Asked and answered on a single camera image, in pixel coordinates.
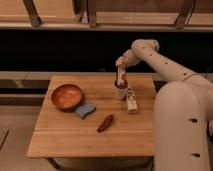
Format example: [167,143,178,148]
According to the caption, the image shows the white boxed eraser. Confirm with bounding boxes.
[117,62,127,88]

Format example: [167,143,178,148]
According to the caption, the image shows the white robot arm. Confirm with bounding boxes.
[116,39,213,171]

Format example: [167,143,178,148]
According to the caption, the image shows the wooden shelf rail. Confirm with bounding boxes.
[0,0,213,32]

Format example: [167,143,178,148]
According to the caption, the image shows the orange wooden bowl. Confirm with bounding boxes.
[51,84,84,110]

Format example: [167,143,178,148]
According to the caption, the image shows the wooden table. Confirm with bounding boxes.
[27,75,156,158]

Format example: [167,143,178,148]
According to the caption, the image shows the blue sponge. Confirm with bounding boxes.
[75,103,96,118]

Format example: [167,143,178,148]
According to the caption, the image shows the small labelled bottle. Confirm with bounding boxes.
[126,88,138,114]

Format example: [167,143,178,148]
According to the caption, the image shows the white ceramic cup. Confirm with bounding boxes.
[114,81,128,100]

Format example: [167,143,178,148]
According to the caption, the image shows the red chili pepper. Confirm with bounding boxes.
[97,115,114,132]

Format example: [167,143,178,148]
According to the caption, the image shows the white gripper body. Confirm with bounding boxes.
[116,50,140,68]

